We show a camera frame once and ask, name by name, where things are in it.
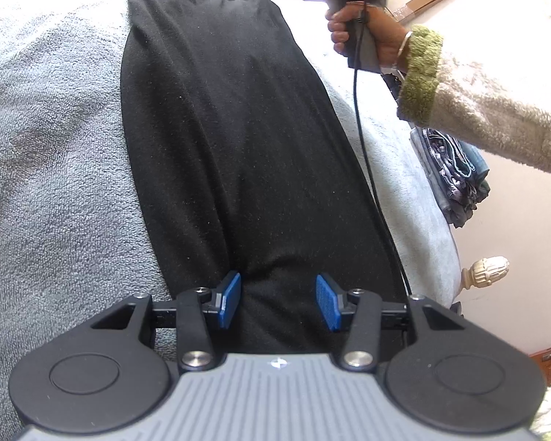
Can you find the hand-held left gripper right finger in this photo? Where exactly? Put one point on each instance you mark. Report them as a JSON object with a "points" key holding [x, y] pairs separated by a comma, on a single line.
{"points": [[328, 303]]}

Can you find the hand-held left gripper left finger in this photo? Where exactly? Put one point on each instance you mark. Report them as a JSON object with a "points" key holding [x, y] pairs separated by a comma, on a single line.
{"points": [[227, 301]]}

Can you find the black printed sweatshirt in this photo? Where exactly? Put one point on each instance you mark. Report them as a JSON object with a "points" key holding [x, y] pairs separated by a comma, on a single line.
{"points": [[234, 147]]}

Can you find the person's right hand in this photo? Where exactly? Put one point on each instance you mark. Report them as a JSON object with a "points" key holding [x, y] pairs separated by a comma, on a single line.
{"points": [[388, 32]]}

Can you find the cream carved bedpost finial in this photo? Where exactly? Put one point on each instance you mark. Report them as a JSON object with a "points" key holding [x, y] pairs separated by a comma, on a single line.
{"points": [[484, 273]]}

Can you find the folded plaid garment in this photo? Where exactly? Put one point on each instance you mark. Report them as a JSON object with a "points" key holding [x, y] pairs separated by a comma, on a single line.
{"points": [[445, 179]]}

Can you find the folded blue garment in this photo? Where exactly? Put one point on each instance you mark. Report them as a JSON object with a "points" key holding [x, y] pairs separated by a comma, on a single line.
{"points": [[477, 170]]}

